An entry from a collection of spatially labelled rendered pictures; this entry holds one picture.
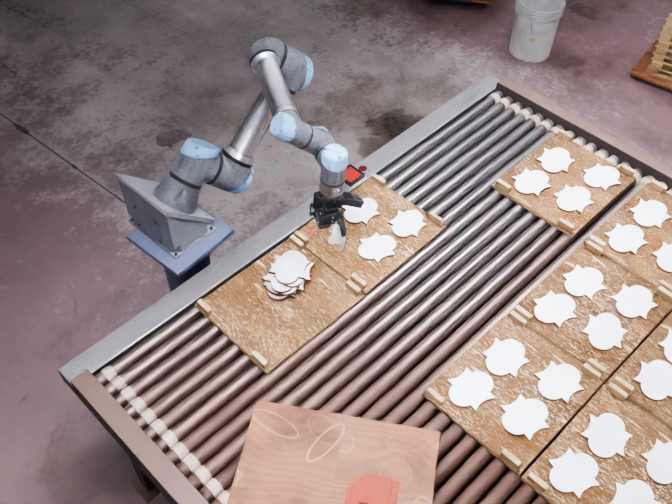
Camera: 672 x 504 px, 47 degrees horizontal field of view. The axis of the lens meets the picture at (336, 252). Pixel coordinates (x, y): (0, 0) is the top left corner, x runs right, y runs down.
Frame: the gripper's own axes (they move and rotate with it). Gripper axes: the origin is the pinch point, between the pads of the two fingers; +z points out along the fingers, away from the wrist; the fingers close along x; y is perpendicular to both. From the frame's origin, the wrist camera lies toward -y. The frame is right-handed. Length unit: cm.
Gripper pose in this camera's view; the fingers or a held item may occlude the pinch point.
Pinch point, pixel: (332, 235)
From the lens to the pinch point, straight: 247.9
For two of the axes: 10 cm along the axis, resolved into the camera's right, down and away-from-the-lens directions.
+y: -8.7, 3.1, -4.0
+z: -0.8, 6.9, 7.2
